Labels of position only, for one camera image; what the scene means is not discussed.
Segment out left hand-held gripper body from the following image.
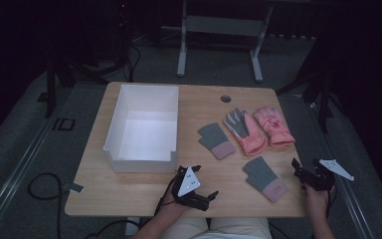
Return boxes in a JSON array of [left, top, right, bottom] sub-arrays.
[[172, 166, 220, 212]]

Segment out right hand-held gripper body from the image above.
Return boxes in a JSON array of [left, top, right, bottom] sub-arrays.
[[293, 158, 355, 192]]

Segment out grey knit glove pink cuff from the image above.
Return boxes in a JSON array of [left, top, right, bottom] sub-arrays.
[[197, 121, 237, 161]]

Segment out grey knit glove labelled cuff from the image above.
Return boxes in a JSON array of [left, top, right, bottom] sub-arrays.
[[242, 155, 288, 203]]

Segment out pink glove red print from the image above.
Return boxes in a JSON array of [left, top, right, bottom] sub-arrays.
[[253, 106, 296, 148]]

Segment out white plastic box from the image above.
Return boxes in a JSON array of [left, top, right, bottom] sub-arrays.
[[102, 84, 180, 174]]

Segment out pink glove grey palm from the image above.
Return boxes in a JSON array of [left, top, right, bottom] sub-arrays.
[[223, 108, 269, 157]]

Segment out person's right hand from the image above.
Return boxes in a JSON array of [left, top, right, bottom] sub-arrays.
[[301, 183, 333, 217]]

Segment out person's left hand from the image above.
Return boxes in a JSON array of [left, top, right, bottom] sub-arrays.
[[159, 189, 189, 216]]

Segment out person's legs in beige trousers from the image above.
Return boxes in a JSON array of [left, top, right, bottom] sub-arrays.
[[168, 217, 274, 239]]

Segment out black floor stand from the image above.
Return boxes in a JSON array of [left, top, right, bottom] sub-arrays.
[[276, 39, 337, 134], [37, 49, 130, 120]]

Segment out white table leg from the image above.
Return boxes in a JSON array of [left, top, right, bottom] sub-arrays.
[[124, 216, 141, 237]]

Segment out right hand-held gripper cable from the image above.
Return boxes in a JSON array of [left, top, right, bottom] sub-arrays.
[[324, 187, 338, 220]]

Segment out hand-held gripper cable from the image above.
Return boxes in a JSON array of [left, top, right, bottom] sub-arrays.
[[324, 187, 338, 220], [153, 174, 181, 217]]

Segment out metal floor rail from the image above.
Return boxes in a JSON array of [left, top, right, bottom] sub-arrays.
[[306, 102, 376, 239], [0, 96, 68, 239]]

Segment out left hand-held gripper cable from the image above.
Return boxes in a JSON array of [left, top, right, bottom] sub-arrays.
[[153, 174, 181, 217]]

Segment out bundle of black cables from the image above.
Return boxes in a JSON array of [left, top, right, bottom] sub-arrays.
[[112, 41, 142, 84]]

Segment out black looped floor cable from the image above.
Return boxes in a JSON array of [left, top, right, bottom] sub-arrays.
[[27, 172, 64, 239]]

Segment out white metal desk frame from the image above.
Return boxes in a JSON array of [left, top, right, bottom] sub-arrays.
[[160, 0, 275, 84]]

